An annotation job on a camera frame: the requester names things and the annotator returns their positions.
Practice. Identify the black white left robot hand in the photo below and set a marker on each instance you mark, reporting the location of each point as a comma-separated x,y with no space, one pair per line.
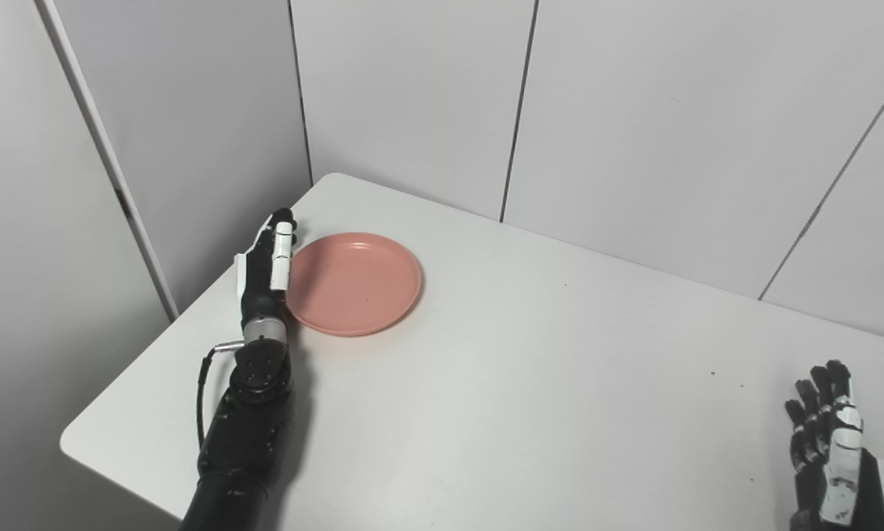
256,291

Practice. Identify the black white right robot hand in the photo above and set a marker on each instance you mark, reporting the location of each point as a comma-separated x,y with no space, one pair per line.
865,487

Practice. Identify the pink round plate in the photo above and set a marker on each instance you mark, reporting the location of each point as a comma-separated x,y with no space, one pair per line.
353,284

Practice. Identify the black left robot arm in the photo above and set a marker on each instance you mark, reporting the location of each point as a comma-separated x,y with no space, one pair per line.
246,435

